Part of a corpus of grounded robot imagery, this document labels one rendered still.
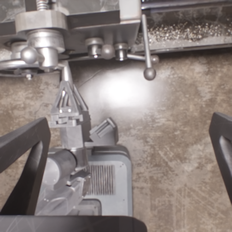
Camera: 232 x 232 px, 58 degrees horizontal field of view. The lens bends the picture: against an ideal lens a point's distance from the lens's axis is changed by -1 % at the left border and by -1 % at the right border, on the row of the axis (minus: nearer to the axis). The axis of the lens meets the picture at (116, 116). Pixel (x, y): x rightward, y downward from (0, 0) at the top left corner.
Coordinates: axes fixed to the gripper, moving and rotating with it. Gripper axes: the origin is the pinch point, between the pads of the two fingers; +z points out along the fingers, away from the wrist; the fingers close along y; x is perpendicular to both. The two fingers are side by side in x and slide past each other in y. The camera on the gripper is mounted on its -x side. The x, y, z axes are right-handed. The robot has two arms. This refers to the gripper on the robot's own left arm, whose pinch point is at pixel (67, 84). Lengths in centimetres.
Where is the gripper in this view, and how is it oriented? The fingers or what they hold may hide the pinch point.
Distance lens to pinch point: 50.6
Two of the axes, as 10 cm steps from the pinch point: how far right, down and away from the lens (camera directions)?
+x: -9.7, 0.6, 2.3
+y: -2.2, 1.1, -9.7
